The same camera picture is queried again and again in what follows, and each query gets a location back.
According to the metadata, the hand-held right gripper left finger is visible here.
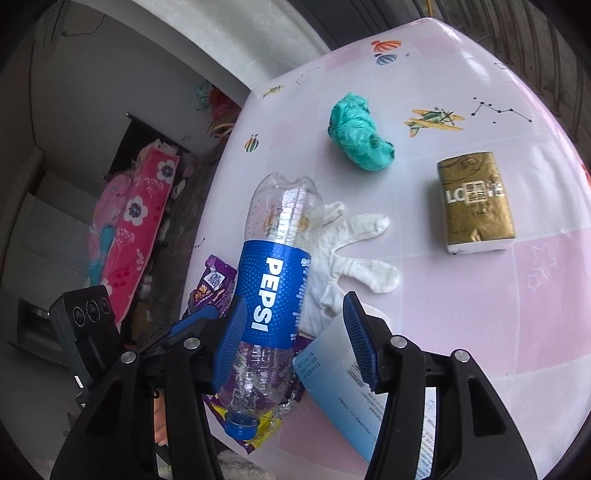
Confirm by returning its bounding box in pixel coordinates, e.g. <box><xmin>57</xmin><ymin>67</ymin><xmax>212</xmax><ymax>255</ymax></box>
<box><xmin>50</xmin><ymin>295</ymin><xmax>250</xmax><ymax>480</ymax></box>

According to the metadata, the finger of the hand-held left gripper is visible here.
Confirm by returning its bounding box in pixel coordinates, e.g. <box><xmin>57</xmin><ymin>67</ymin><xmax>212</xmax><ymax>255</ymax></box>
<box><xmin>136</xmin><ymin>306</ymin><xmax>219</xmax><ymax>356</ymax></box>

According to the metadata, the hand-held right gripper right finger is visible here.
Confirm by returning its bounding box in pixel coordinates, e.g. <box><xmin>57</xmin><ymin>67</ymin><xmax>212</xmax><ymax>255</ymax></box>
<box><xmin>342</xmin><ymin>291</ymin><xmax>539</xmax><ymax>480</ymax></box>

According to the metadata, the purple snack bag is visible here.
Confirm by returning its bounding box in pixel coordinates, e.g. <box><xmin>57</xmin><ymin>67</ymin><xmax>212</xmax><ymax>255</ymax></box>
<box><xmin>182</xmin><ymin>254</ymin><xmax>305</xmax><ymax>452</ymax></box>

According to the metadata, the clear bottle with blue label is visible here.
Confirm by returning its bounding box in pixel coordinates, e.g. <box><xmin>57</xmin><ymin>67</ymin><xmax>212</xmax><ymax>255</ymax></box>
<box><xmin>218</xmin><ymin>172</ymin><xmax>319</xmax><ymax>439</ymax></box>

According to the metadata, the white cotton glove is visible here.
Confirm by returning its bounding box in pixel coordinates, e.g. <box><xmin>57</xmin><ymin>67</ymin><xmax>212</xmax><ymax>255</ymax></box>
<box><xmin>298</xmin><ymin>200</ymin><xmax>402</xmax><ymax>335</ymax></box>

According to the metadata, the blue white paper box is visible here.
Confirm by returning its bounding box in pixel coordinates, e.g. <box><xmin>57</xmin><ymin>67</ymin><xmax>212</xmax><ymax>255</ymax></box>
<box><xmin>292</xmin><ymin>314</ymin><xmax>439</xmax><ymax>480</ymax></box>

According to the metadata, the cardboard box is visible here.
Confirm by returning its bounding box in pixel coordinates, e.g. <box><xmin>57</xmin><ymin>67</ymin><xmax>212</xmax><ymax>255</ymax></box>
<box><xmin>130</xmin><ymin>302</ymin><xmax>162</xmax><ymax>344</ymax></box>

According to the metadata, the pink floral blanket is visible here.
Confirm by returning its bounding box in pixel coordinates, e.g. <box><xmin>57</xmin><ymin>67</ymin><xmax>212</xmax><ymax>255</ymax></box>
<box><xmin>88</xmin><ymin>141</ymin><xmax>182</xmax><ymax>326</ymax></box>

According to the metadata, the white cabinet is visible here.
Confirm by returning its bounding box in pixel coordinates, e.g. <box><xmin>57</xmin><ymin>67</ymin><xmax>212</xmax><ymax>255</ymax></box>
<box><xmin>0</xmin><ymin>148</ymin><xmax>102</xmax><ymax>296</ymax></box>

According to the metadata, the pink printed tablecloth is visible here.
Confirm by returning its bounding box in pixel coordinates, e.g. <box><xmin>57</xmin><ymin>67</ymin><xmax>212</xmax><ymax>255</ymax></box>
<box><xmin>178</xmin><ymin>16</ymin><xmax>591</xmax><ymax>480</ymax></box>

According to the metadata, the gold tissue pack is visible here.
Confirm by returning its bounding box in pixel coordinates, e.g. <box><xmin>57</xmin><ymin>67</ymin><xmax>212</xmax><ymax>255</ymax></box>
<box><xmin>436</xmin><ymin>151</ymin><xmax>517</xmax><ymax>256</ymax></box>

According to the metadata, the teal plastic bag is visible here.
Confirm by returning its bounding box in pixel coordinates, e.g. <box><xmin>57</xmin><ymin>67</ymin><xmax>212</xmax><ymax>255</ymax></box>
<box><xmin>328</xmin><ymin>91</ymin><xmax>396</xmax><ymax>172</ymax></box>

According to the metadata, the red bag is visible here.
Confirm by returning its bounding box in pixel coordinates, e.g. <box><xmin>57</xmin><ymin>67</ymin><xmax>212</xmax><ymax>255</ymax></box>
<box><xmin>210</xmin><ymin>88</ymin><xmax>241</xmax><ymax>121</ymax></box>

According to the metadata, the teal printed bag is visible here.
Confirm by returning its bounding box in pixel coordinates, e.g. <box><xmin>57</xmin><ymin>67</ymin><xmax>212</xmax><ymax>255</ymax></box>
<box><xmin>194</xmin><ymin>82</ymin><xmax>213</xmax><ymax>112</ymax></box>

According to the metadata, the metal railing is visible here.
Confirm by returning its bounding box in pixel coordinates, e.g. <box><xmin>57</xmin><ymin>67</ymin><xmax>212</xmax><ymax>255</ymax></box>
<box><xmin>462</xmin><ymin>0</ymin><xmax>591</xmax><ymax>148</ymax></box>

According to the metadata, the dark wooden bed frame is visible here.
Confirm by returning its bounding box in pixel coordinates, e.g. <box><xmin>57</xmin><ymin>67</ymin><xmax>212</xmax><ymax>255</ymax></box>
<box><xmin>111</xmin><ymin>113</ymin><xmax>191</xmax><ymax>185</ymax></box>

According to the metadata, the yellow handled bag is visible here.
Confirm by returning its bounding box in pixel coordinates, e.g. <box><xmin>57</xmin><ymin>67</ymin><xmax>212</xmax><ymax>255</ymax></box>
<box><xmin>205</xmin><ymin>117</ymin><xmax>236</xmax><ymax>139</ymax></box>

